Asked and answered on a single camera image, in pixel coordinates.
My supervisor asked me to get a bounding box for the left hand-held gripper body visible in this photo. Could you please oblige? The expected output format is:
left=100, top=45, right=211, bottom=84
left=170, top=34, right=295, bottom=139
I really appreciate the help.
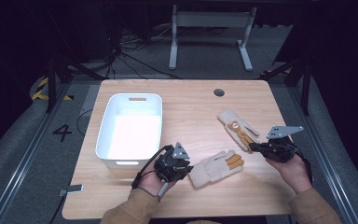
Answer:
left=153, top=142, right=191, bottom=183

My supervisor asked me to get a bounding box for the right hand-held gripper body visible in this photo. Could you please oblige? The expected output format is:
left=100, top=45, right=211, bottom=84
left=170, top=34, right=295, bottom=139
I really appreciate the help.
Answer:
left=264, top=125, right=305, bottom=163

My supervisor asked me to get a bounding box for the beige glove with orange fingers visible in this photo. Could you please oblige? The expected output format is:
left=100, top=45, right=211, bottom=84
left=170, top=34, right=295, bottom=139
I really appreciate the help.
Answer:
left=187, top=149, right=245, bottom=189

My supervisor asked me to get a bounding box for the beige glove with bear figure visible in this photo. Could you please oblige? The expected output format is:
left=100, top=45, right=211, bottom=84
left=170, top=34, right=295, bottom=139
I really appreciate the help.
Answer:
left=216, top=108, right=261, bottom=154

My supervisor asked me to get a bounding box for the white plastic bin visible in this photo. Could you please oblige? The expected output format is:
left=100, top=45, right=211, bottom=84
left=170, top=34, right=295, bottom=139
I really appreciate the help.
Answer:
left=94, top=92, right=164, bottom=170

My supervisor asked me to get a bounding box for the person's right hand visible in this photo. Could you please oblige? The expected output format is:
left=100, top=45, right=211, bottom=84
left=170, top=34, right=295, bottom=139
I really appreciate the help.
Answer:
left=265, top=153, right=313, bottom=194

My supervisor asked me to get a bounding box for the person's left hand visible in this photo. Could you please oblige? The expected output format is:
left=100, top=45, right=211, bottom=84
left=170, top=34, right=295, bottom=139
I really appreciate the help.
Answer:
left=137, top=169, right=177, bottom=203

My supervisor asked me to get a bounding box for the black metal stand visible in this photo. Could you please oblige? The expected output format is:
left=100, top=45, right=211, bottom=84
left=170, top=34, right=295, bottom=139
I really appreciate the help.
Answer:
left=260, top=57, right=312, bottom=117
left=44, top=54, right=106, bottom=114

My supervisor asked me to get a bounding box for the yellow black hazard tape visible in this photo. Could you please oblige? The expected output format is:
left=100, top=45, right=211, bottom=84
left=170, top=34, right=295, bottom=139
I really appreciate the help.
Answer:
left=31, top=77, right=75, bottom=102

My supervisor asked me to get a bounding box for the right hand-held gripper black cable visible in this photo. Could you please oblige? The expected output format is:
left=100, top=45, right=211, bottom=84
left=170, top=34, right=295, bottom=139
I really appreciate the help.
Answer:
left=292, top=146, right=314, bottom=185

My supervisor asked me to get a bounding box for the aluminium floor rail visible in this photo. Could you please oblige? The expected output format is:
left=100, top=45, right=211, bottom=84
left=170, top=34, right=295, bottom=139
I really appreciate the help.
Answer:
left=0, top=83, right=73, bottom=224
left=287, top=85, right=358, bottom=224

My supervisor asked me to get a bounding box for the metal clamp bracket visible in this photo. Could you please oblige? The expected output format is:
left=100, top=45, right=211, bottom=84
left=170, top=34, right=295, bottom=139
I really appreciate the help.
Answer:
left=58, top=183, right=85, bottom=198

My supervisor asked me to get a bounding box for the thin black cable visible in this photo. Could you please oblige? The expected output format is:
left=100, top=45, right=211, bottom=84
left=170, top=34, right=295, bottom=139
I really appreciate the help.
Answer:
left=76, top=107, right=94, bottom=137

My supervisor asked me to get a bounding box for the tangle of black floor cables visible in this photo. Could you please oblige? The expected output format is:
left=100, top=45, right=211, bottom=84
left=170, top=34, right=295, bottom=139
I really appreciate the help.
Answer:
left=103, top=22, right=183, bottom=80

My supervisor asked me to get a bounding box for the grey metal desk frame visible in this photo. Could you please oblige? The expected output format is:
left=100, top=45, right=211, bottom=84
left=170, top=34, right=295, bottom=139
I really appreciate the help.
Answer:
left=168, top=4, right=258, bottom=72

